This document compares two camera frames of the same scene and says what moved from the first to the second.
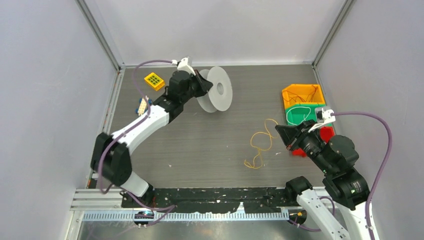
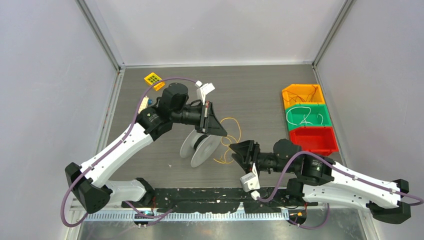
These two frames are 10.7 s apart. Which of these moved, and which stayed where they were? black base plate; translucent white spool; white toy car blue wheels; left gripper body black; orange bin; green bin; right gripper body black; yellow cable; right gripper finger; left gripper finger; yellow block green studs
Moved: right gripper body black; left gripper body black; yellow cable; right gripper finger; left gripper finger; translucent white spool
Stayed: white toy car blue wheels; orange bin; green bin; yellow block green studs; black base plate
